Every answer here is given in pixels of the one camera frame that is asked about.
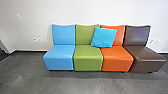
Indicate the brown sofa seat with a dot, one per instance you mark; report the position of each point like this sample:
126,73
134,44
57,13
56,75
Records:
145,58

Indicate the white door frame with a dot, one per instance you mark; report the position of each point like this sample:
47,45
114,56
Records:
4,46

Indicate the white wall power outlet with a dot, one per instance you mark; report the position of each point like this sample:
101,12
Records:
154,41
37,39

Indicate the orange sofa seat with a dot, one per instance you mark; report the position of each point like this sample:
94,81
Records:
116,59

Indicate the white wall light switch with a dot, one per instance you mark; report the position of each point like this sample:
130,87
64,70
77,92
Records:
15,15

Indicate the blue sofa seat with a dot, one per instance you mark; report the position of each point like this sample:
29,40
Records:
59,56

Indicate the blue square cushion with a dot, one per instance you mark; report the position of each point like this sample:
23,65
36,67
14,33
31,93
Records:
103,37

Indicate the green sofa seat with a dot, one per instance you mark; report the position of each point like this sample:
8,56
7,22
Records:
87,58

